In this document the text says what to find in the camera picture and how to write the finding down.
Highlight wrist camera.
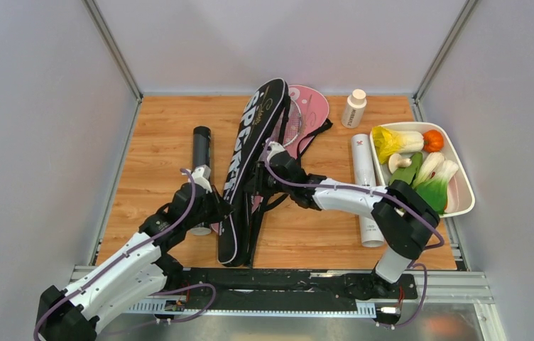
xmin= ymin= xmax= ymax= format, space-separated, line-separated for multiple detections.
xmin=192 ymin=165 xmax=212 ymax=192
xmin=265 ymin=141 xmax=286 ymax=163

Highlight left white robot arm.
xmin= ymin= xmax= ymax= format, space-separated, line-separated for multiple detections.
xmin=33 ymin=165 xmax=231 ymax=340

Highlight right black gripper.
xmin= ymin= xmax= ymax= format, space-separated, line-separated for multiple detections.
xmin=243 ymin=161 xmax=294 ymax=197

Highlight bok choy toy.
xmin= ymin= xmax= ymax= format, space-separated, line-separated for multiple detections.
xmin=416 ymin=160 xmax=459 ymax=214

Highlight pink racket cover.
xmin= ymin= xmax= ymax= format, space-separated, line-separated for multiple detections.
xmin=210 ymin=85 xmax=334 ymax=237

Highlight yellow napa cabbage toy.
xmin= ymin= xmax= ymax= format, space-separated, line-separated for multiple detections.
xmin=371 ymin=126 xmax=425 ymax=164

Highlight black shuttlecock tube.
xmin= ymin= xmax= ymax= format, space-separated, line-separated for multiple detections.
xmin=188 ymin=125 xmax=213 ymax=237

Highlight mushroom toy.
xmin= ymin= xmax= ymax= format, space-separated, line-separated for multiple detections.
xmin=388 ymin=153 xmax=412 ymax=174

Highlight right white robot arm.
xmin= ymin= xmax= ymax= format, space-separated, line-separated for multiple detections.
xmin=241 ymin=140 xmax=445 ymax=297

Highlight green leaf vegetable toy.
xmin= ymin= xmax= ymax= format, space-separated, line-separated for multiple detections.
xmin=388 ymin=152 xmax=424 ymax=185

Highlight black racket cover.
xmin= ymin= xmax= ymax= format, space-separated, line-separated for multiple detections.
xmin=217 ymin=78 xmax=290 ymax=267

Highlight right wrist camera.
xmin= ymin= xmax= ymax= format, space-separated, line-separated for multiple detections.
xmin=265 ymin=141 xmax=286 ymax=163

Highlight orange tomato toy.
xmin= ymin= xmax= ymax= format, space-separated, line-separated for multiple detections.
xmin=423 ymin=129 xmax=445 ymax=153

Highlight beige plastic bottle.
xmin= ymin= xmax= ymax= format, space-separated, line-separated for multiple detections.
xmin=341 ymin=89 xmax=367 ymax=129

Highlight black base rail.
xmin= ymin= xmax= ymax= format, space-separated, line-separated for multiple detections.
xmin=158 ymin=267 xmax=418 ymax=313

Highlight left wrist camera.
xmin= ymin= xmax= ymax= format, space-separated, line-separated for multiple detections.
xmin=192 ymin=165 xmax=212 ymax=192

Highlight white shuttlecock tube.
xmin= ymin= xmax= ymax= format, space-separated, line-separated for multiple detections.
xmin=350 ymin=134 xmax=384 ymax=248

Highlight white plastic tray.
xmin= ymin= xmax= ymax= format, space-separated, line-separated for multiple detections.
xmin=368 ymin=121 xmax=475 ymax=219

